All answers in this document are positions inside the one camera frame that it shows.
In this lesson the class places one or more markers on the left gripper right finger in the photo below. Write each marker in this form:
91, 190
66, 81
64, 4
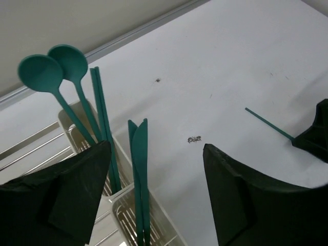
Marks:
251, 208

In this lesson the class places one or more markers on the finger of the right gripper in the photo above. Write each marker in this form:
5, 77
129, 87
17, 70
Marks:
314, 139

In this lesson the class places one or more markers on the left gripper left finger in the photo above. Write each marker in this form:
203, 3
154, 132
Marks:
58, 204

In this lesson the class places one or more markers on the clear dish rack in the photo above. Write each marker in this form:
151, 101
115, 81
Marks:
47, 147

